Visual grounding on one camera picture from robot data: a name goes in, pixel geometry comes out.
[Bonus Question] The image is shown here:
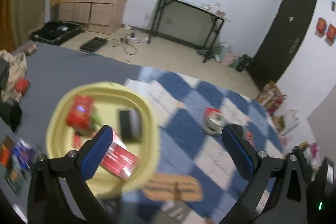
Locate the red cigarette pack front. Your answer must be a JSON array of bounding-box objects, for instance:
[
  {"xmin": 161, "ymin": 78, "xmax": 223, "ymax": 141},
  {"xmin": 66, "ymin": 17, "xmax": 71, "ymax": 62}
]
[{"xmin": 205, "ymin": 107, "xmax": 222, "ymax": 120}]

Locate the small metal pot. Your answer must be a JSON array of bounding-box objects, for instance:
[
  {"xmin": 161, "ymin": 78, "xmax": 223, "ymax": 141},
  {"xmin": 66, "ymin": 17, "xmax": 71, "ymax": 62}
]
[{"xmin": 204, "ymin": 117, "xmax": 225, "ymax": 136}]

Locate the black folding table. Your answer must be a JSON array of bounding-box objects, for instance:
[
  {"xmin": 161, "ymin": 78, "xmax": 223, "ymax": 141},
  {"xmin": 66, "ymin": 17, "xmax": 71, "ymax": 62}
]
[{"xmin": 146, "ymin": 0, "xmax": 231, "ymax": 63}]

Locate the red cigarette carton back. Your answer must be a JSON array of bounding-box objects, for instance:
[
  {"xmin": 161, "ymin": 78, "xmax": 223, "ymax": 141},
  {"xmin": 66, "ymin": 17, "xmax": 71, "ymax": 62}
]
[{"xmin": 100, "ymin": 130, "xmax": 139, "ymax": 180}]

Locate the cardboard snack box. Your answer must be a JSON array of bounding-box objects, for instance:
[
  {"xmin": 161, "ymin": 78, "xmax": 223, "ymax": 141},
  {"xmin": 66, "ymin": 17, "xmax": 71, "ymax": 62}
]
[{"xmin": 255, "ymin": 81, "xmax": 287, "ymax": 116}]

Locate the red box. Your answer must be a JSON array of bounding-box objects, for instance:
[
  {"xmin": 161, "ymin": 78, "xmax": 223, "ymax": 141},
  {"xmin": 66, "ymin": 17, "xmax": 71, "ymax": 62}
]
[{"xmin": 66, "ymin": 96, "xmax": 96, "ymax": 135}]

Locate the pile of clothes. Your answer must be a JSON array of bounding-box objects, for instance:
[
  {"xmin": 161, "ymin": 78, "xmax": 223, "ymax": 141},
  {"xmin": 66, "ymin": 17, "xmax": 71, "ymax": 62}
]
[{"xmin": 1, "ymin": 50, "xmax": 27, "ymax": 132}]

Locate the white paper bag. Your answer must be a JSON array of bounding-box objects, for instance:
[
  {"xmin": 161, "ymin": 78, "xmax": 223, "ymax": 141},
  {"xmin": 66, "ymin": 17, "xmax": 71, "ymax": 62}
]
[{"xmin": 272, "ymin": 110, "xmax": 300, "ymax": 136}]

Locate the blue checkered plush rug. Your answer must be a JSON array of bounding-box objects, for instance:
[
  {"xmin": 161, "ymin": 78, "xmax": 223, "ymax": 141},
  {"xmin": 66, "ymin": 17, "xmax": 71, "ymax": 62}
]
[{"xmin": 104, "ymin": 67, "xmax": 284, "ymax": 223}]

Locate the black sponge cylinder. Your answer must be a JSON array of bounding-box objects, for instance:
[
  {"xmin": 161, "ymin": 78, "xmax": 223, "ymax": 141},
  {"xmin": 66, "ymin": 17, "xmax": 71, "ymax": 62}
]
[{"xmin": 118, "ymin": 109, "xmax": 142, "ymax": 142}]

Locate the green clip keychain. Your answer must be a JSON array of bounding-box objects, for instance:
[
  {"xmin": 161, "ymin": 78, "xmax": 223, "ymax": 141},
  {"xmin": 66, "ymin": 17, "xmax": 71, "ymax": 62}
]
[{"xmin": 91, "ymin": 113, "xmax": 103, "ymax": 126}]

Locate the black open suitcase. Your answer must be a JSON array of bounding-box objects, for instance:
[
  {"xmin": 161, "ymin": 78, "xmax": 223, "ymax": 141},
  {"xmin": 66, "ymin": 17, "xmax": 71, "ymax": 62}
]
[{"xmin": 30, "ymin": 21, "xmax": 84, "ymax": 46}]

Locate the dark door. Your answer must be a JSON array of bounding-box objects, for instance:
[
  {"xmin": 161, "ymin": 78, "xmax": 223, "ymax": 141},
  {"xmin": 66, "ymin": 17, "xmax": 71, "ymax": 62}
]
[{"xmin": 247, "ymin": 0, "xmax": 317, "ymax": 90}]

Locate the yellow oval tray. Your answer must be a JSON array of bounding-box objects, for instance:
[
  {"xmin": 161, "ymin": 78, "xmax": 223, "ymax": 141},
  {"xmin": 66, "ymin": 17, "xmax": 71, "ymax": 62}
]
[{"xmin": 45, "ymin": 82, "xmax": 160, "ymax": 198}]

